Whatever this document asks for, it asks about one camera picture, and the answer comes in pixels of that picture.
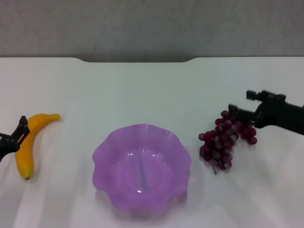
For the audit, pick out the red grape bunch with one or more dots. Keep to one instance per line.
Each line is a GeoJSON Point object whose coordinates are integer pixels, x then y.
{"type": "Point", "coordinates": [222, 142]}

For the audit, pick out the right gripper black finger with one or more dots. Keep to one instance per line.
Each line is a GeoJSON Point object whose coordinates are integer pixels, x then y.
{"type": "Point", "coordinates": [243, 114]}
{"type": "Point", "coordinates": [266, 96]}

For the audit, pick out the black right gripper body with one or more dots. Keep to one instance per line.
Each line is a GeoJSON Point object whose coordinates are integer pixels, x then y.
{"type": "Point", "coordinates": [282, 114]}

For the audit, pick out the purple wavy plastic bowl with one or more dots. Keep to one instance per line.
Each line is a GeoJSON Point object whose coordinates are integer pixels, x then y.
{"type": "Point", "coordinates": [140, 171]}

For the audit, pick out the yellow banana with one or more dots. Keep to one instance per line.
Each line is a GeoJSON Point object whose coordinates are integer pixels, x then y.
{"type": "Point", "coordinates": [23, 156]}

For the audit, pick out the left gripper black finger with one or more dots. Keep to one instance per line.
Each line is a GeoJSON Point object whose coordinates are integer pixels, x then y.
{"type": "Point", "coordinates": [23, 129]}

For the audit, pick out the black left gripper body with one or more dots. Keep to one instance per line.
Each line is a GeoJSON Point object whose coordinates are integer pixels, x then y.
{"type": "Point", "coordinates": [7, 145]}

